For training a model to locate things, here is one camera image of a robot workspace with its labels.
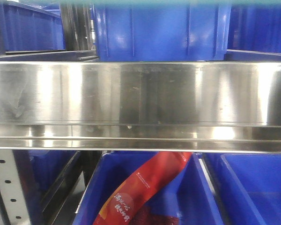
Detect light blue plastic bin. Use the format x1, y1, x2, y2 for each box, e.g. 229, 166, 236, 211
60, 0, 281, 6

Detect dark blue bin upper middle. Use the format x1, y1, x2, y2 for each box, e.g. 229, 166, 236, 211
94, 5, 231, 61

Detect dark blue bin with bag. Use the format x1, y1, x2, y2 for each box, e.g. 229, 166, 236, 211
73, 151, 223, 225

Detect dark blue bin lower right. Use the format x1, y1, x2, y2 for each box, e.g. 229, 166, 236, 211
203, 153, 281, 225

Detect dark blue bin upper right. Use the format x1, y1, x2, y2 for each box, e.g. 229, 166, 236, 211
228, 5, 281, 53

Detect dark blue bin upper left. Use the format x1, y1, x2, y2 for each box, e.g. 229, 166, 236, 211
0, 1, 66, 52

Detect red snack bag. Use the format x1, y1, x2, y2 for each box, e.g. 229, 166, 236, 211
93, 151, 192, 225

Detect perforated grey shelf upright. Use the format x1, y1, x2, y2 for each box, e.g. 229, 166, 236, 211
0, 150, 31, 225

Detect stainless steel shelf rail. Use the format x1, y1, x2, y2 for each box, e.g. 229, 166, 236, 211
0, 61, 281, 154

